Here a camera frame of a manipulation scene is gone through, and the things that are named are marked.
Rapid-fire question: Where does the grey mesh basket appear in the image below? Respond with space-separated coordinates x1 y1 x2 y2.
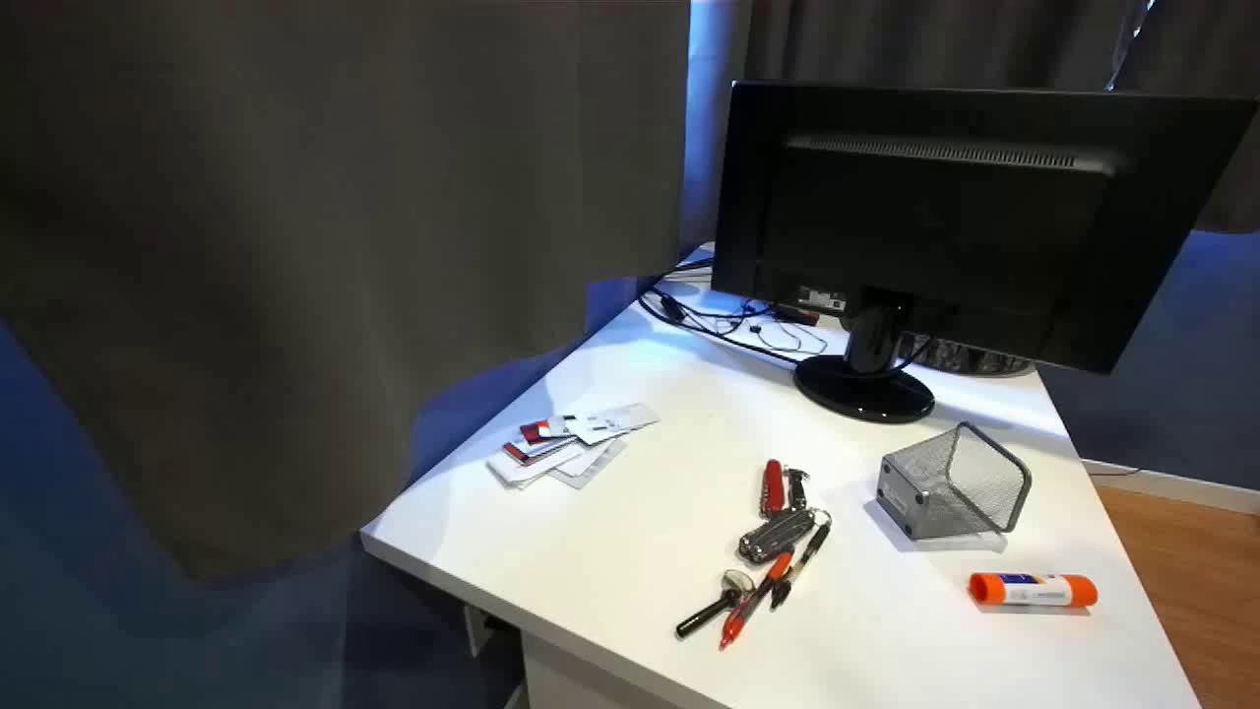
874 423 1031 538

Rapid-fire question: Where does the orange glue stick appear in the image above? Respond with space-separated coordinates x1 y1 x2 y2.
967 570 1097 612

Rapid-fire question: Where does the white red cards pile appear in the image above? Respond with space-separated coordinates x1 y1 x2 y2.
484 401 659 489

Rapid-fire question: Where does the white desk with drawers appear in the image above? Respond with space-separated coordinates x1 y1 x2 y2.
362 306 1198 709

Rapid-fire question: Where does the red pocket knife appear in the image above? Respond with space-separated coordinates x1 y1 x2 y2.
758 456 788 515

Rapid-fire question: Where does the black flat usb device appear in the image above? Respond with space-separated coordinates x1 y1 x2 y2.
736 507 815 563

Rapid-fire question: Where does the black white marker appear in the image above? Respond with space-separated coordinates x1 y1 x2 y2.
673 569 754 638

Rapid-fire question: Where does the black pen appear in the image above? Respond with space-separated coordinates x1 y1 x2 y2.
771 515 832 612

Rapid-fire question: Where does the red pen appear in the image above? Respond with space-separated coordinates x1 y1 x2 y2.
719 553 792 651

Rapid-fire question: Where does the grey curtain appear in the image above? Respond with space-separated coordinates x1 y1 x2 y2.
0 0 690 584

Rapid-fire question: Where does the black computer monitor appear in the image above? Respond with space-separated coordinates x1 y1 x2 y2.
714 80 1254 424

